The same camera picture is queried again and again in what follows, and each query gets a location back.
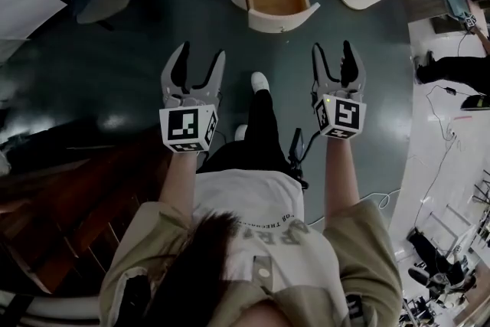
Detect white cable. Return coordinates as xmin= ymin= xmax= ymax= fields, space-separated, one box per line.
xmin=305 ymin=189 xmax=403 ymax=229

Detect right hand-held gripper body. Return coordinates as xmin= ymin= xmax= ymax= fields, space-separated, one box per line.
xmin=311 ymin=83 xmax=368 ymax=141

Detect dark brown wooden cabinet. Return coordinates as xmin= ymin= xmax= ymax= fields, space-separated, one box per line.
xmin=0 ymin=124 xmax=173 ymax=296

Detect person's white t-shirt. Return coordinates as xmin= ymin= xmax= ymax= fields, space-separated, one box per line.
xmin=191 ymin=168 xmax=351 ymax=327

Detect person's left forearm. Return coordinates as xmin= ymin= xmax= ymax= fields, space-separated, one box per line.
xmin=157 ymin=149 xmax=204 ymax=221

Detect person's right forearm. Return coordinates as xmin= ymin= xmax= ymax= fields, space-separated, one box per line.
xmin=322 ymin=133 xmax=364 ymax=233

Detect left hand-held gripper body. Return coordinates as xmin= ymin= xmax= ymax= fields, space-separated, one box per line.
xmin=158 ymin=84 xmax=221 ymax=155

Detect person's black trousers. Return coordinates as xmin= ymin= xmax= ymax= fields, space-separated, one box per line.
xmin=198 ymin=87 xmax=294 ymax=176

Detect blue cloth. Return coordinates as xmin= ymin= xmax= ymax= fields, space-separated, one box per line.
xmin=441 ymin=0 xmax=469 ymax=22

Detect black waist-worn device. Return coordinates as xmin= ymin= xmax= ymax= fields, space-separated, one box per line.
xmin=286 ymin=128 xmax=309 ymax=189

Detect person's olive jacket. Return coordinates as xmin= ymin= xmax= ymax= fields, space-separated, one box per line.
xmin=98 ymin=198 xmax=405 ymax=327

